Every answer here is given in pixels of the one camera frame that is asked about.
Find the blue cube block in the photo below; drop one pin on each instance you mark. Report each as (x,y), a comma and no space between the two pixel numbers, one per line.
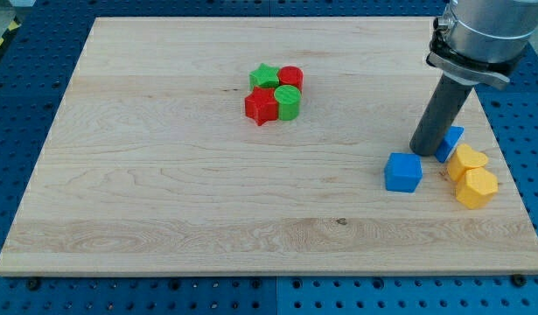
(403,172)

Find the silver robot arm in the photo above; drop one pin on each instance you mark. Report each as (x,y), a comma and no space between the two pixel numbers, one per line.
(482,41)

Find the blue triangle block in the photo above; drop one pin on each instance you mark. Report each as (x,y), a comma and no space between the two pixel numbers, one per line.
(449,143)

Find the red star block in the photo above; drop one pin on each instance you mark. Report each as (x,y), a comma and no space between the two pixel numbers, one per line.
(261,105)

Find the green cylinder block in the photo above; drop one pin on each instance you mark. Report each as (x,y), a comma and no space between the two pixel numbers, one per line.
(288,98)

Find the green star block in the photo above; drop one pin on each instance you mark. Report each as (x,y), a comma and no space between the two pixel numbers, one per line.
(264,76)

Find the red cylinder block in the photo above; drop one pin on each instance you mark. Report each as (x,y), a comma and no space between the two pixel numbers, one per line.
(291,75)

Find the light wooden board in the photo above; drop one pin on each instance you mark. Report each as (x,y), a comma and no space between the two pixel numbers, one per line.
(152,169)

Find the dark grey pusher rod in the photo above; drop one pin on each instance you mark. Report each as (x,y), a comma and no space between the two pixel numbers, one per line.
(448,98)

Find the yellow heart block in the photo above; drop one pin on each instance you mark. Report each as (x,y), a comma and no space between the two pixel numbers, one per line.
(463,159)

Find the yellow hexagon block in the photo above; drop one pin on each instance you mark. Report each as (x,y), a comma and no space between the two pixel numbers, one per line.
(476,188)

